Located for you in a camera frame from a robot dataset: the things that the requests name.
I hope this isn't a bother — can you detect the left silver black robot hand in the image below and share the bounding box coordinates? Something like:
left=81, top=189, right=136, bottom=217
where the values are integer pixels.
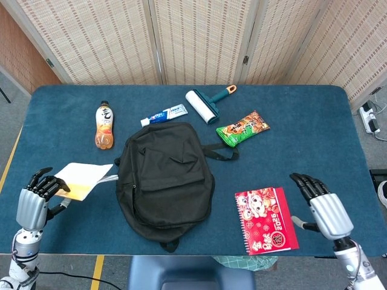
left=15, top=167, right=72, bottom=232

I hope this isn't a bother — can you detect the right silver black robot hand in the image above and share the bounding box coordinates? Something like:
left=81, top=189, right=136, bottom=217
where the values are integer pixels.
left=289, top=172, right=354, bottom=242

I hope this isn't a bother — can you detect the white yellow booklet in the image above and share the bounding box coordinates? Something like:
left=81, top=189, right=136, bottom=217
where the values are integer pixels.
left=53, top=162, right=119, bottom=202

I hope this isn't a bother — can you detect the black backpack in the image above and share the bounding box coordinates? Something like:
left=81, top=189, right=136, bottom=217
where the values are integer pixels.
left=114, top=121, right=240, bottom=253

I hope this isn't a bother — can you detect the black box on floor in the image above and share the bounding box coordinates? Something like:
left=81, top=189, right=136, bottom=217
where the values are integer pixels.
left=369, top=169, right=387, bottom=191

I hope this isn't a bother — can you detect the red spiral calendar notebook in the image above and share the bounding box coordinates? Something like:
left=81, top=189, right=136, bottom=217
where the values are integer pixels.
left=235, top=187, right=301, bottom=256

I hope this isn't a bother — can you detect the blue felt table cover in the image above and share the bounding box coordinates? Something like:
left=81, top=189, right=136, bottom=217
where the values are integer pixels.
left=0, top=85, right=387, bottom=257

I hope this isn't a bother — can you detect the green checkered cloth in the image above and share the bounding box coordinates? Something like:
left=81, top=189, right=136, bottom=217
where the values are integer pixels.
left=213, top=255, right=279, bottom=272

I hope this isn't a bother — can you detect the white power strip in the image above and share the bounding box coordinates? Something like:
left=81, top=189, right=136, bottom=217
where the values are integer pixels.
left=359, top=102, right=381, bottom=134

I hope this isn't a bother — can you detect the orange drink bottle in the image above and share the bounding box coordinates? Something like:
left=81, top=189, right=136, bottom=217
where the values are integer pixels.
left=94, top=100, right=115, bottom=150

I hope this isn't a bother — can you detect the green orange snack bag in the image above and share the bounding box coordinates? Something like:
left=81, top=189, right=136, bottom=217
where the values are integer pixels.
left=215, top=110, right=271, bottom=149

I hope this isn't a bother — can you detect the blue chair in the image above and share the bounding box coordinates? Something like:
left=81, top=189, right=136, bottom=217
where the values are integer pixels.
left=126, top=256, right=257, bottom=290

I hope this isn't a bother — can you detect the blue white toothpaste tube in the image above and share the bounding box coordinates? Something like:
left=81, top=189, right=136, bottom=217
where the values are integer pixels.
left=140, top=103, right=189, bottom=128

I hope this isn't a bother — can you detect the teal lint roller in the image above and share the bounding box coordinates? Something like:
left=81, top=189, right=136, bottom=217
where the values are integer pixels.
left=185, top=85, right=238, bottom=124

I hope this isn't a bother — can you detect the woven folding screen panel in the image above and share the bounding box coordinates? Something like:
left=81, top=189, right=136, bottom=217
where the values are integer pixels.
left=287, top=0, right=387, bottom=103
left=241, top=0, right=330, bottom=86
left=5, top=0, right=161, bottom=86
left=148, top=0, right=261, bottom=86

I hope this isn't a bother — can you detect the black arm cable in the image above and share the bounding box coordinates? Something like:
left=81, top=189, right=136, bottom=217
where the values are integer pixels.
left=37, top=270, right=122, bottom=290

